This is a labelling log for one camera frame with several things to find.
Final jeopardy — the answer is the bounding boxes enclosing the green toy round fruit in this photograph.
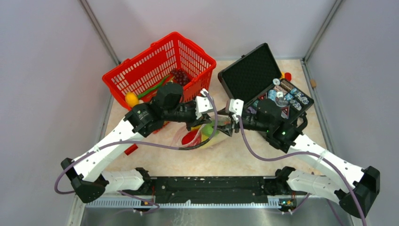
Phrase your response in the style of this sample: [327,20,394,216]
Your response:
[200,121,215,137]

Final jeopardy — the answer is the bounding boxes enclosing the red toy bell pepper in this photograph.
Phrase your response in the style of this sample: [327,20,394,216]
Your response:
[181,129,201,147]

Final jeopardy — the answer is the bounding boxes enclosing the clear zip top bag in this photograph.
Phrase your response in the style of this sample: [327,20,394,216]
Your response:
[170,116,229,149]

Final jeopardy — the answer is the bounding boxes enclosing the dark purple toy grapes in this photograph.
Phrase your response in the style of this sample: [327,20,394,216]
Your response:
[170,69,191,87]

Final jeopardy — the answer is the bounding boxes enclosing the small tan wall block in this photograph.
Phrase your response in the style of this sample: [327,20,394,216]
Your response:
[310,79,317,89]

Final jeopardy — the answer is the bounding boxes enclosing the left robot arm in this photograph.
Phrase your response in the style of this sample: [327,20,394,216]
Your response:
[61,82,217,203]

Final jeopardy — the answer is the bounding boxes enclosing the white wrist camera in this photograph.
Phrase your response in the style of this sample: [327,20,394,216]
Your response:
[194,88,214,119]
[225,99,244,123]

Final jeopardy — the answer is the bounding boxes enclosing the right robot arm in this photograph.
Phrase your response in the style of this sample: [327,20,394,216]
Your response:
[219,99,380,220]

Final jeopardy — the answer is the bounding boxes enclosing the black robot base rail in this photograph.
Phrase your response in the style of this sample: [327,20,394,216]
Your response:
[130,176,293,204]

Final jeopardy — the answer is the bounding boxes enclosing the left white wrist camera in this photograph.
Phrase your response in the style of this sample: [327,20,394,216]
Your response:
[194,88,214,119]

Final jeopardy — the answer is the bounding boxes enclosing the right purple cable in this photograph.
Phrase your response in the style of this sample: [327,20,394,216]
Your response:
[237,115,368,226]

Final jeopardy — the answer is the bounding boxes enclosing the yellow toy corn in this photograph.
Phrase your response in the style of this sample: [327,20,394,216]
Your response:
[191,124,230,149]

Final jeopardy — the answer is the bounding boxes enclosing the green toy chili pepper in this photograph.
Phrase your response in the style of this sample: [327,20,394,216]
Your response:
[137,74,174,99]

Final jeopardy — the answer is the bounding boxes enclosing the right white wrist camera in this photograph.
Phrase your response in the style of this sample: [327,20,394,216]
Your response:
[225,99,244,123]

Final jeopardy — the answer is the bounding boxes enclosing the red plastic shopping basket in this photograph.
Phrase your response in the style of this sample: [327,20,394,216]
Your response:
[102,32,216,110]

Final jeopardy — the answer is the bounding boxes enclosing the black poker chip case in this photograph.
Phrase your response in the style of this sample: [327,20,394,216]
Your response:
[218,43,314,123]

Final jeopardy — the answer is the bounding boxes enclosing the red round token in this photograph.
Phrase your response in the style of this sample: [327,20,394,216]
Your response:
[284,72,292,81]

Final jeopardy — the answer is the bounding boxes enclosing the purple cable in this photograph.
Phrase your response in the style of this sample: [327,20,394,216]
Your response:
[54,91,219,214]
[237,115,368,226]

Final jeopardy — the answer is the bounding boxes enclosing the red blue toy block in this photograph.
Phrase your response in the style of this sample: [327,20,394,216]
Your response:
[124,144,138,155]

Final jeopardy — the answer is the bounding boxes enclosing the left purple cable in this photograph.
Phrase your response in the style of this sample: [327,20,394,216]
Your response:
[54,91,219,214]

